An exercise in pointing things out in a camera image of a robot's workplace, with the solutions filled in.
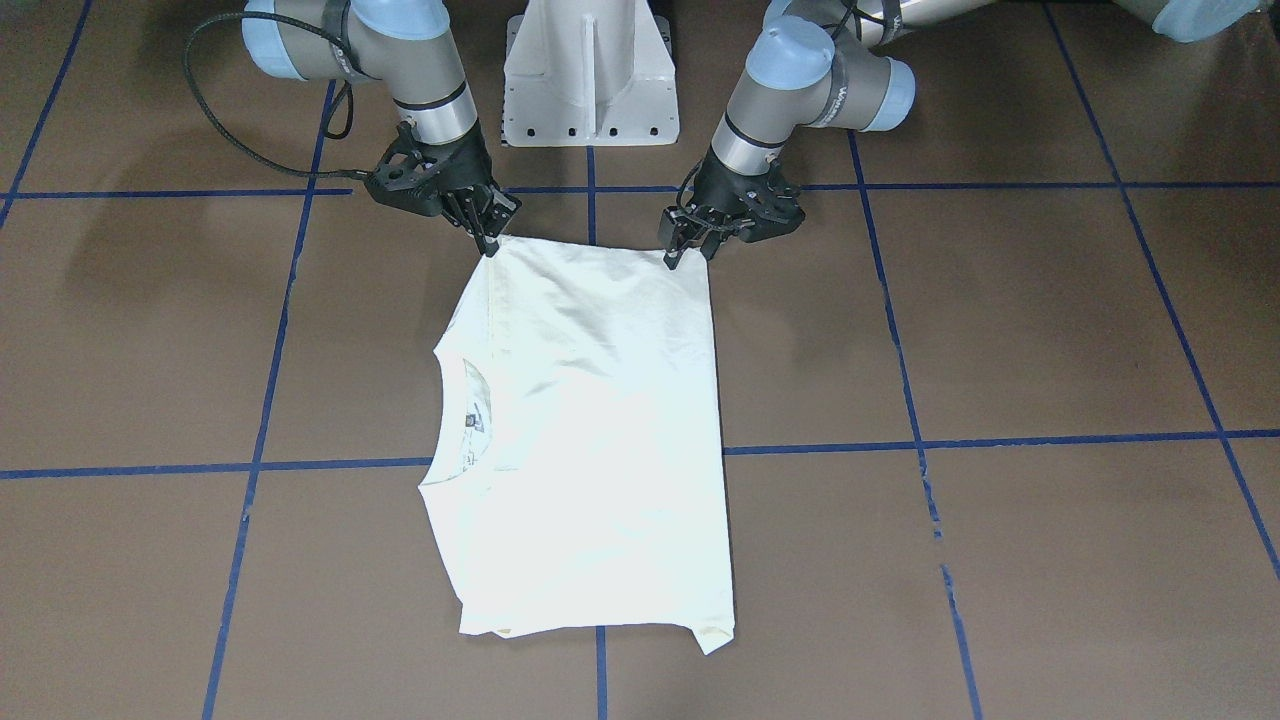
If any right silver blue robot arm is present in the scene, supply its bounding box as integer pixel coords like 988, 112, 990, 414
241, 1, 520, 256

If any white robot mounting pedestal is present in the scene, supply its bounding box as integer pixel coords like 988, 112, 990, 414
500, 1, 680, 149

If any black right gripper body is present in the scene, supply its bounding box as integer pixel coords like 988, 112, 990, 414
420, 135, 495, 217

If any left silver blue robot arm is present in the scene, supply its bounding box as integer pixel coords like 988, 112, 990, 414
659, 1, 1277, 273

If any cream long-sleeve cat shirt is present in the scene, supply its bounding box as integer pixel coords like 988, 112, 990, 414
419, 234, 736, 653

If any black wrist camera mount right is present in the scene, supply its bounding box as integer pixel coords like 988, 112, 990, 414
364, 120, 447, 217

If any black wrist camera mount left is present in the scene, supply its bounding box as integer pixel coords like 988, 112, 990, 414
739, 161, 805, 243

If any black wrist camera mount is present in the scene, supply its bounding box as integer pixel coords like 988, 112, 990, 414
364, 120, 447, 217
739, 161, 805, 243

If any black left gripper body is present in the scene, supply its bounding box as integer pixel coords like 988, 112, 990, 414
690, 149, 773, 225

